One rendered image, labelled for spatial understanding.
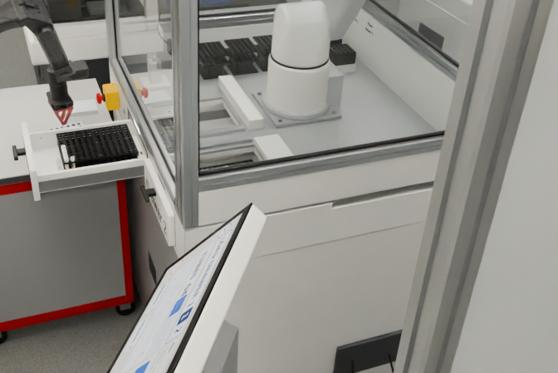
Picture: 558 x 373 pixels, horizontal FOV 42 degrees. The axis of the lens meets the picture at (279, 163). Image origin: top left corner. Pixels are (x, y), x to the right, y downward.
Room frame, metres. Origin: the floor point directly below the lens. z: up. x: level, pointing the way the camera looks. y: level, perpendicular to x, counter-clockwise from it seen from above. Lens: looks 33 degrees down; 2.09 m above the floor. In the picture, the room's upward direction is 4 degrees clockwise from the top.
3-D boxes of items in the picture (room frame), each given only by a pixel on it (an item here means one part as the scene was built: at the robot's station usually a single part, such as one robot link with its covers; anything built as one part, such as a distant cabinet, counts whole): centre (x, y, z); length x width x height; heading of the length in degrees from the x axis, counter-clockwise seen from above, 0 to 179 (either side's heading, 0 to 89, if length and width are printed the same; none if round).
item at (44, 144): (1.88, 0.56, 0.86); 0.40 x 0.26 x 0.06; 114
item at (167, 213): (1.63, 0.33, 0.87); 0.29 x 0.02 x 0.11; 24
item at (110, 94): (2.22, 0.61, 0.88); 0.07 x 0.05 x 0.07; 24
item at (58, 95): (2.11, 0.75, 0.94); 0.10 x 0.07 x 0.07; 32
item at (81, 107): (2.31, 0.75, 0.77); 0.13 x 0.09 x 0.02; 111
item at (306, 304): (2.07, 0.00, 0.40); 1.03 x 0.95 x 0.80; 24
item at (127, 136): (1.88, 0.57, 0.87); 0.22 x 0.18 x 0.06; 114
